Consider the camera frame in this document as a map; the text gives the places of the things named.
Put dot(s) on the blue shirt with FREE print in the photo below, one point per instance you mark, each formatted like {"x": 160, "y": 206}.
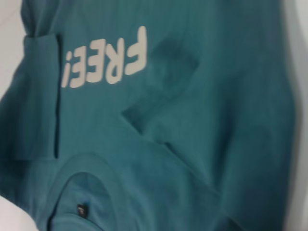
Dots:
{"x": 156, "y": 120}

